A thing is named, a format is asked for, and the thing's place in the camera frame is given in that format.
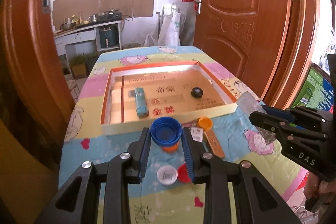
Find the gold YSL box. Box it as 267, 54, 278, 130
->
204, 130, 225, 159

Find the red bottle cap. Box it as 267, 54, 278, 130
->
177, 163, 192, 184

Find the white Hello Kitty box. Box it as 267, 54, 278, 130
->
190, 126, 204, 143

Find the white bottle cap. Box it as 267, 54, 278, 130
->
157, 165, 178, 186

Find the light orange bottle cap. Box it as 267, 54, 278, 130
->
198, 117, 213, 132

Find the dark orange bottle cap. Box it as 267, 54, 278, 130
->
162, 142, 179, 153

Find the blue bottle cap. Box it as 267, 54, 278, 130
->
150, 117, 182, 147

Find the teal patterned long box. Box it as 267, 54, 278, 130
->
134, 88, 149, 118

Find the black round cap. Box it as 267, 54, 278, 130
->
191, 87, 203, 98

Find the person's right hand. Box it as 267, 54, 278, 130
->
303, 173, 335, 213

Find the green beer carton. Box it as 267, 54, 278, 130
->
291, 63, 334, 113

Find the colourful cartoon tablecloth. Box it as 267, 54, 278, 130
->
59, 46, 307, 223

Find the shallow orange-rimmed box tray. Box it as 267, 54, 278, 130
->
100, 61, 237, 135

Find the brown wooden door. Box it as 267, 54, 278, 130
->
193, 0, 295, 101

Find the green air fryer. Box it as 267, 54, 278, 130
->
99, 26, 118, 48

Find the white kitchen cabinet counter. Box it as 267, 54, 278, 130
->
54, 20, 122, 56

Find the white woven sack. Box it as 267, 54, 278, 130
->
158, 10, 181, 47

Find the black gas stove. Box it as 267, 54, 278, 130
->
97, 11, 122, 23

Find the silver door handle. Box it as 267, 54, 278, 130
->
195, 0, 202, 15

